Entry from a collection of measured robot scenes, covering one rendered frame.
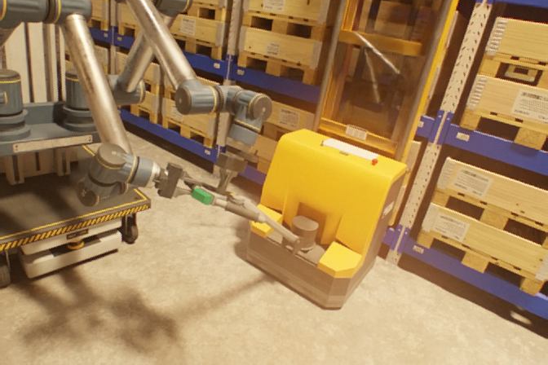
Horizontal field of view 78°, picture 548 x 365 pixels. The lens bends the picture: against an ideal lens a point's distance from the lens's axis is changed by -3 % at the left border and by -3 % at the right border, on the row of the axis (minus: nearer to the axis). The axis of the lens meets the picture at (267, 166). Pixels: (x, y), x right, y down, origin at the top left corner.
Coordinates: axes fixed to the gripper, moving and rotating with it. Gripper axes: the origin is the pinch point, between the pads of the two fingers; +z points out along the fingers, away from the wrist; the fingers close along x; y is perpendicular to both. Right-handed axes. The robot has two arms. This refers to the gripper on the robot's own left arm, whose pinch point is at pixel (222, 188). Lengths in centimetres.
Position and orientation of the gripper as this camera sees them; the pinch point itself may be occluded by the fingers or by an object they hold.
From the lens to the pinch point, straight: 136.1
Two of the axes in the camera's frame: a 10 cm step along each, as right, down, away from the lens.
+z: -3.7, 9.3, 0.6
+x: -4.8, -1.4, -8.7
